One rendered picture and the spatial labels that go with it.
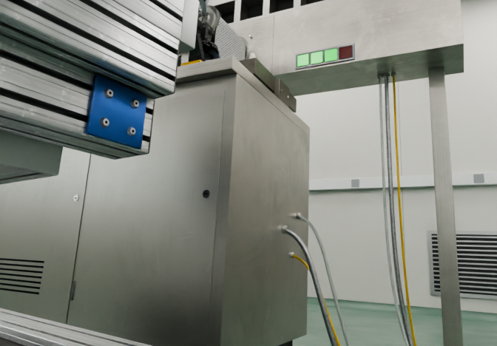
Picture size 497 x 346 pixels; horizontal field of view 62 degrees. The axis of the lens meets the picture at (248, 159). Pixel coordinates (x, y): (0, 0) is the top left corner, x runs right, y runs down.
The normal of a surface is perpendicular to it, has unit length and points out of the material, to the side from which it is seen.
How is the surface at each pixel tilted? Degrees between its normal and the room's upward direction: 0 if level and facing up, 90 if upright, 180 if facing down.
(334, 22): 90
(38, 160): 90
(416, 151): 90
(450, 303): 90
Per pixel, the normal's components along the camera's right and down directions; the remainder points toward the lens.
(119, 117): 0.79, -0.11
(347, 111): -0.45, -0.23
